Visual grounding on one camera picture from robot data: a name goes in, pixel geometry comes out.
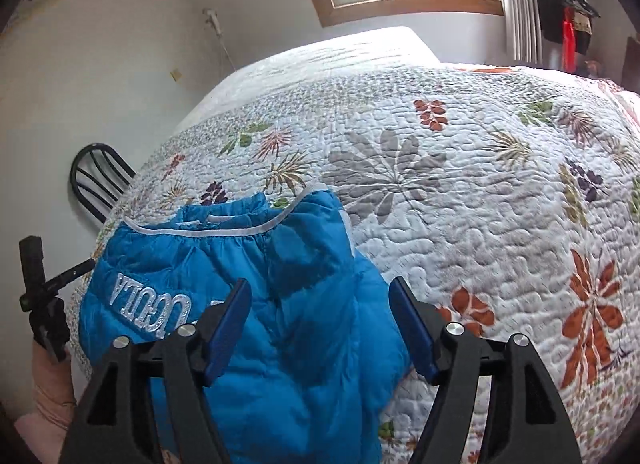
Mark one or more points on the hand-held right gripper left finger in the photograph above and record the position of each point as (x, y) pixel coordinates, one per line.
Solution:
(227, 334)

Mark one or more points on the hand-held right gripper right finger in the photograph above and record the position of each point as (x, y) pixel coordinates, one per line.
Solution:
(412, 329)

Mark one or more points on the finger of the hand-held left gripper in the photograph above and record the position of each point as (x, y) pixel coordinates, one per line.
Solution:
(31, 264)

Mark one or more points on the blue puffer jacket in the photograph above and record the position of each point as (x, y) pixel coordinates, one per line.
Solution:
(310, 324)

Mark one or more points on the person's left forearm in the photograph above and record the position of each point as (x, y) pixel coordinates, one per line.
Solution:
(37, 429)

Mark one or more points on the person's left hand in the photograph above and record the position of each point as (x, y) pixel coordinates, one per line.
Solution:
(52, 389)

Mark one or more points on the black metal chair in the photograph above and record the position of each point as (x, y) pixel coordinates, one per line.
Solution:
(98, 145)

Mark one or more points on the floral quilted bedspread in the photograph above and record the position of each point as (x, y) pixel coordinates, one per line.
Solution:
(450, 194)

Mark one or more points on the small pink object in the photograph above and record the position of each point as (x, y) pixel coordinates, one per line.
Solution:
(593, 67)

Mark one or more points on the red hanging garment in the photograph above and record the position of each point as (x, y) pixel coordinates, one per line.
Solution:
(567, 46)

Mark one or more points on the white curtain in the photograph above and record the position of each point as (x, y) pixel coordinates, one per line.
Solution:
(522, 8)

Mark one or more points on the black hanging garment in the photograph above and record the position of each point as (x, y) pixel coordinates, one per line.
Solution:
(552, 8)

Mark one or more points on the white wall-mounted device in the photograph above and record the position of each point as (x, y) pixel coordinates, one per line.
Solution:
(212, 21)

